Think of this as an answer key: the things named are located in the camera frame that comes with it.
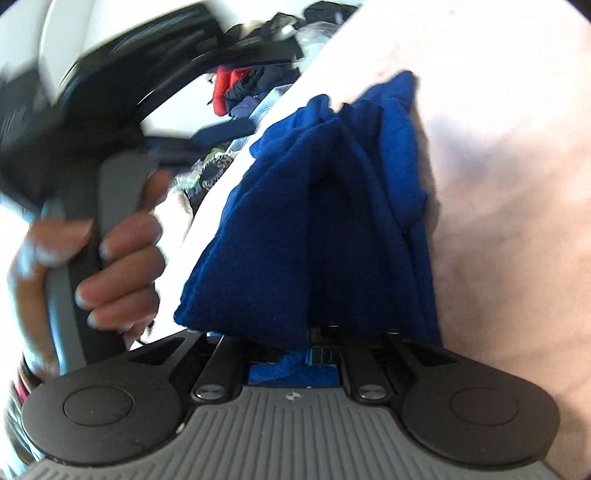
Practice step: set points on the blue knit sweater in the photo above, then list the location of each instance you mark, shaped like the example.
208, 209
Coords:
323, 207

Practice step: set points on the pink blanket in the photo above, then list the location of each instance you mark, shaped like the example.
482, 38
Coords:
508, 184

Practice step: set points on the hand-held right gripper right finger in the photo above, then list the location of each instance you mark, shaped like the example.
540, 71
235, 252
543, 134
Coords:
362, 369

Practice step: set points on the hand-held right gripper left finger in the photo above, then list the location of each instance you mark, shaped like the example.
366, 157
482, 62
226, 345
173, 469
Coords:
226, 357

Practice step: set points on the dark navy jacket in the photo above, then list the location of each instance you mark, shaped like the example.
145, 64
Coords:
261, 78

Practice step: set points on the dark patterned cloth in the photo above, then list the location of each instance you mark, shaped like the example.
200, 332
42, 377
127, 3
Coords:
217, 164

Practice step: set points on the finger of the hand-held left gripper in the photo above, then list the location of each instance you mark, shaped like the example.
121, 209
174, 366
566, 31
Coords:
221, 133

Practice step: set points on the person's left hand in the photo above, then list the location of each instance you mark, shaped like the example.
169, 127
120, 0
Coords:
129, 267

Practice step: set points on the red garment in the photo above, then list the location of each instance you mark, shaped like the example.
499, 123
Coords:
224, 87

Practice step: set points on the light blue towel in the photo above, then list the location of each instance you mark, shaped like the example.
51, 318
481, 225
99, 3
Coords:
272, 107

